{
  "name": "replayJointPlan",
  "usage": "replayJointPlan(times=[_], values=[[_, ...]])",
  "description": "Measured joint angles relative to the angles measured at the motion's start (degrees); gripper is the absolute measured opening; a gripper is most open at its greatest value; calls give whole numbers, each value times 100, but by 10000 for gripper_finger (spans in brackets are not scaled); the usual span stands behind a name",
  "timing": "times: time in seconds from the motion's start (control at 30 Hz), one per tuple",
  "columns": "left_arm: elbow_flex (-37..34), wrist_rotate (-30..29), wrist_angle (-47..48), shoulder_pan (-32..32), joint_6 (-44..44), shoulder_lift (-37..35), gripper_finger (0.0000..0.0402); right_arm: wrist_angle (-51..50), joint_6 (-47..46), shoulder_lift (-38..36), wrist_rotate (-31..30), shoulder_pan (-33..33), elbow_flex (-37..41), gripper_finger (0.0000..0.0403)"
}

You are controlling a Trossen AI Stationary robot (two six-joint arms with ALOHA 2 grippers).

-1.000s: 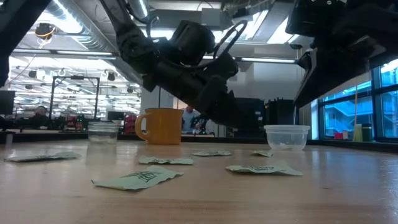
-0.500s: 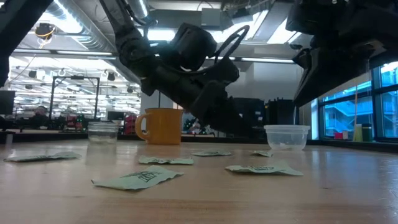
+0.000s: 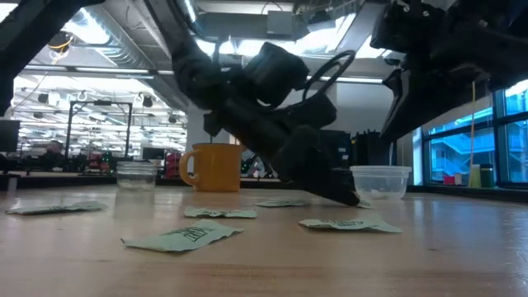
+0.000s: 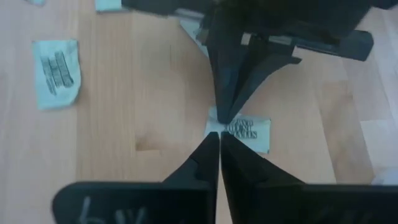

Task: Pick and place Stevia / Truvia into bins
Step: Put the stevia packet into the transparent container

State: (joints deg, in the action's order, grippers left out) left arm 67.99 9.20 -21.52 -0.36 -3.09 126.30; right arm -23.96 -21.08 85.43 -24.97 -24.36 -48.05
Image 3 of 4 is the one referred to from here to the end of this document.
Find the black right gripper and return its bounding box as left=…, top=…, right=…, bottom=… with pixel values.
left=379, top=16, right=494, bottom=140

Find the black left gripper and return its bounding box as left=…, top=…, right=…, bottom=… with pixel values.
left=204, top=94, right=361, bottom=207

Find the black cabinet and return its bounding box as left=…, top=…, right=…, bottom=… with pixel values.
left=352, top=130, right=393, bottom=168
left=325, top=130, right=352, bottom=168

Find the blue glass window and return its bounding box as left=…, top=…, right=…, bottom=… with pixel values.
left=412, top=80, right=528, bottom=189

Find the clear plastic bowl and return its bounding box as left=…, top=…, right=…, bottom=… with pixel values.
left=350, top=165, right=413, bottom=200

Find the yellow mug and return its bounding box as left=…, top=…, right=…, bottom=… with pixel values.
left=178, top=142, right=244, bottom=193

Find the pale green cup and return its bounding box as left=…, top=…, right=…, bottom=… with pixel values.
left=468, top=163, right=482, bottom=189

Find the dark green bottle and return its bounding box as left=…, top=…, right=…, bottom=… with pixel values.
left=479, top=163, right=495, bottom=189

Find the red cart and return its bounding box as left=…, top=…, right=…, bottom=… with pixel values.
left=163, top=151, right=183, bottom=179

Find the grey ceiling box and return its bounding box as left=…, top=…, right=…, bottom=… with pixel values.
left=266, top=9, right=296, bottom=36

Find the small black monitor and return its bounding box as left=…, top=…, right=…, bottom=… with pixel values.
left=141, top=146, right=167, bottom=161

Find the clear plastic cup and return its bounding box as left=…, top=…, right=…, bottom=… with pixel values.
left=115, top=160, right=158, bottom=191

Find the bending person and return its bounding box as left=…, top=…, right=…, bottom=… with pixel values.
left=44, top=139, right=67, bottom=163

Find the wooden background table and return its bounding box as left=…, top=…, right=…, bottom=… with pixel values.
left=0, top=170, right=119, bottom=178

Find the round black ceiling sensor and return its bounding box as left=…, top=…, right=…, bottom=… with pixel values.
left=46, top=30, right=76, bottom=53

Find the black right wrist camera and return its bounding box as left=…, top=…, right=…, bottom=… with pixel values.
left=369, top=2, right=417, bottom=54

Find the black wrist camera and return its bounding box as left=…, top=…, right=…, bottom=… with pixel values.
left=242, top=40, right=311, bottom=109
left=369, top=2, right=417, bottom=54

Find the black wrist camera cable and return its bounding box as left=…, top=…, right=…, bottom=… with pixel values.
left=302, top=49, right=357, bottom=102

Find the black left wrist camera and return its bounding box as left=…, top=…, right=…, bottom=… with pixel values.
left=242, top=40, right=311, bottom=109

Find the round metal ceiling duct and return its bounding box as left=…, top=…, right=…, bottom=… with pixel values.
left=177, top=0, right=200, bottom=25

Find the black background rig frame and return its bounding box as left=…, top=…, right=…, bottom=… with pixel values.
left=64, top=100, right=134, bottom=161

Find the black aluminium table frame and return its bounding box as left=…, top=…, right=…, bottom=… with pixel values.
left=0, top=176, right=528, bottom=204

